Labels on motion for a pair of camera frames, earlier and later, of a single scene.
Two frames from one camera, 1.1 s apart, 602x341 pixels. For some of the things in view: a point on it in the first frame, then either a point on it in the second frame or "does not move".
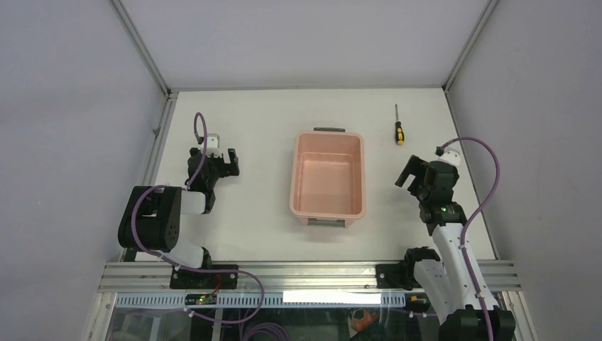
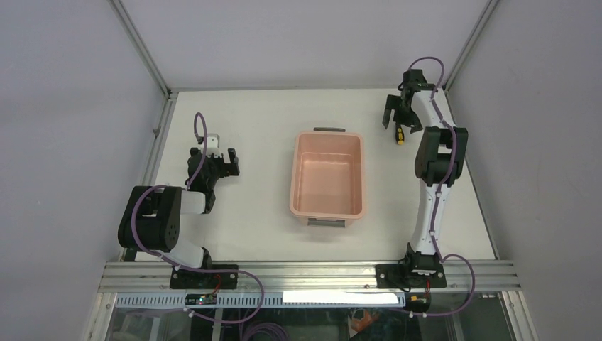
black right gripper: (416, 167) to (394, 102)
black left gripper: (226, 169) does not move
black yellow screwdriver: (399, 131) does not move
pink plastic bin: (327, 177) does not move
